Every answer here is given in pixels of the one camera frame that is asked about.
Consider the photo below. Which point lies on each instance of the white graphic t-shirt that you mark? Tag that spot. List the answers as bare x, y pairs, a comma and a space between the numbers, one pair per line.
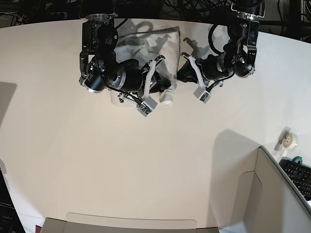
161, 48

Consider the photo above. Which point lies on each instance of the black computer keyboard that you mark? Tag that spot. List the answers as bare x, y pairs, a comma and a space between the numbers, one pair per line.
300, 175

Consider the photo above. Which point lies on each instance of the beige partition panel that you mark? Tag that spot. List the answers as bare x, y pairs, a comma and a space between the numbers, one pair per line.
267, 201

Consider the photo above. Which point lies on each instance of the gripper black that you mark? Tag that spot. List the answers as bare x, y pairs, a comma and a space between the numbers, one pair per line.
159, 83
187, 74

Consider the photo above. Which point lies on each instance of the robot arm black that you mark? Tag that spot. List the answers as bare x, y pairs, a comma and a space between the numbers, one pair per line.
239, 54
98, 65

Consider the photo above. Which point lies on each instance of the clear tape dispenser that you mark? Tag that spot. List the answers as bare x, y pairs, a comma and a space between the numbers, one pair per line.
286, 142

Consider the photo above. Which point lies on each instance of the green tape roll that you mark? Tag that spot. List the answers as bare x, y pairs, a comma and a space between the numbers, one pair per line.
298, 160

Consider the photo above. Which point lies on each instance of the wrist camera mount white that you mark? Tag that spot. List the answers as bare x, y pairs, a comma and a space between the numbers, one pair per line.
129, 86
201, 80

